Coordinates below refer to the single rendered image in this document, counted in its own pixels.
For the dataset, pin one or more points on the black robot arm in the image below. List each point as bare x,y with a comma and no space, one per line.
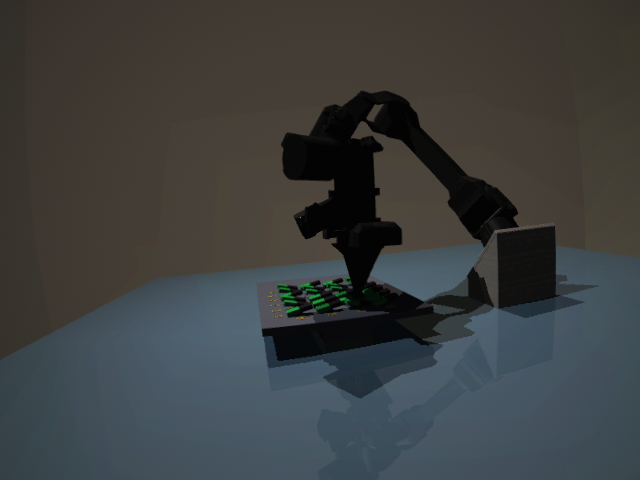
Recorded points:
328,153

